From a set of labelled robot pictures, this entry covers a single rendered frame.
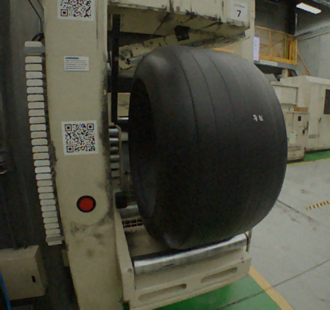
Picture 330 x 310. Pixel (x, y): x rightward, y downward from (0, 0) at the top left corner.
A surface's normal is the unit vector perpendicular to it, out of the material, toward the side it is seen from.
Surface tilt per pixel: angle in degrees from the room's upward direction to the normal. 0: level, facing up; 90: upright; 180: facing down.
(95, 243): 90
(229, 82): 54
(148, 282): 0
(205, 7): 90
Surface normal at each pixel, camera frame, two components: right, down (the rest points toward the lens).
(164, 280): 0.00, -0.98
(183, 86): -0.45, -0.28
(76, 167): 0.32, 0.18
